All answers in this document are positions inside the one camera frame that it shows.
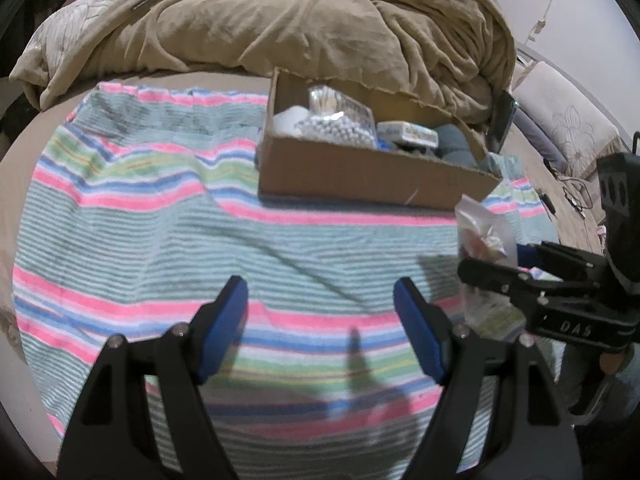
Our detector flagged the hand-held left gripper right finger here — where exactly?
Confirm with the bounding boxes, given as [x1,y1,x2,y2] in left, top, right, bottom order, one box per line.
[396,277,583,480]

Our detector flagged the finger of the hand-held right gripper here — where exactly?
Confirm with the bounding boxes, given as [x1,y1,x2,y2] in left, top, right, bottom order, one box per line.
[456,257,599,307]
[516,240,609,282]

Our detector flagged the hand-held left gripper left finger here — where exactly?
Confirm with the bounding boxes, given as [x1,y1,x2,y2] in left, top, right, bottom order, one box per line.
[57,276,249,480]

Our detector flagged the clear plastic snack bag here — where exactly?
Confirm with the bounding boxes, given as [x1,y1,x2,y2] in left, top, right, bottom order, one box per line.
[455,194,521,328]

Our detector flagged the grey knit socks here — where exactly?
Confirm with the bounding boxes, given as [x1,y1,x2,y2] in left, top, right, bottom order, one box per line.
[435,124,476,166]

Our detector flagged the cardboard box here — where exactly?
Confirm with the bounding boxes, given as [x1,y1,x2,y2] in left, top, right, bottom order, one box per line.
[257,67,503,211]

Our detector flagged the blue and white tissue packet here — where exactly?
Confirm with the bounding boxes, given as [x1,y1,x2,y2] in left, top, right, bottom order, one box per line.
[376,121,440,153]

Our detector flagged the grey dotted non-slip socks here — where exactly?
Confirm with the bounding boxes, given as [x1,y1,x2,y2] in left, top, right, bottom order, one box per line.
[294,114,378,151]

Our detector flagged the white sock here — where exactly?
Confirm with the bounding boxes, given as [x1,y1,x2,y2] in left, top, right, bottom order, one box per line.
[272,105,311,138]

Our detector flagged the clear bag of cotton swabs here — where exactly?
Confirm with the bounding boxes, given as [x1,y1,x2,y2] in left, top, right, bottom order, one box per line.
[307,85,376,128]

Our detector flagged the green cartoon tissue packet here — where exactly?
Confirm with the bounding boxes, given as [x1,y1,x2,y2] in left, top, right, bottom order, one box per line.
[475,300,529,342]

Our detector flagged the striped pastel towel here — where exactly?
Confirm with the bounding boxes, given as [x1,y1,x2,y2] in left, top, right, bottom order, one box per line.
[12,82,561,466]

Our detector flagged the grey pillow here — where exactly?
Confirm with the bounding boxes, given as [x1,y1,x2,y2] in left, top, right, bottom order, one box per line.
[510,107,569,174]

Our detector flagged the beige floral pillow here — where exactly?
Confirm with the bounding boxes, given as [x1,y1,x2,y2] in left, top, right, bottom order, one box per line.
[512,62,621,181]

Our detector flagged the dark rectangular panel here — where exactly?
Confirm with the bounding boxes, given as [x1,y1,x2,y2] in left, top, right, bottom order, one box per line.
[489,89,520,153]

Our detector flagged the grey metal headboard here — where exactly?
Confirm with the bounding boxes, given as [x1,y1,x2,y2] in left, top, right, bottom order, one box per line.
[515,45,551,69]

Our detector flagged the beige fleece blanket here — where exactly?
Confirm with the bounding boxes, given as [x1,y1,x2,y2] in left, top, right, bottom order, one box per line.
[10,0,519,127]

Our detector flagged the white patterned quilt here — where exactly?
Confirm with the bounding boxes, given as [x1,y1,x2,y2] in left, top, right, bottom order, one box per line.
[10,0,168,83]

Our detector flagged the black cable with plug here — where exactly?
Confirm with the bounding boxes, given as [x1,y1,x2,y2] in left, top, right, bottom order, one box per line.
[545,160,602,222]

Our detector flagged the white wall cord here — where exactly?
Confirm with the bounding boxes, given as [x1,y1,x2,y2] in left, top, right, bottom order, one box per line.
[529,0,572,44]

